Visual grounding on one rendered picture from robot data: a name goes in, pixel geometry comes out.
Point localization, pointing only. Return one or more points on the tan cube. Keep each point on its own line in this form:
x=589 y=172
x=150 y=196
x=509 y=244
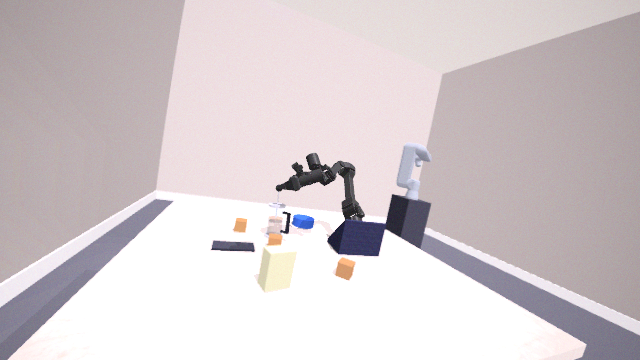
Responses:
x=274 y=240
x=240 y=225
x=345 y=268

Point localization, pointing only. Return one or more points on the cream rectangular block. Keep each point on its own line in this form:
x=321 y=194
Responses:
x=276 y=267

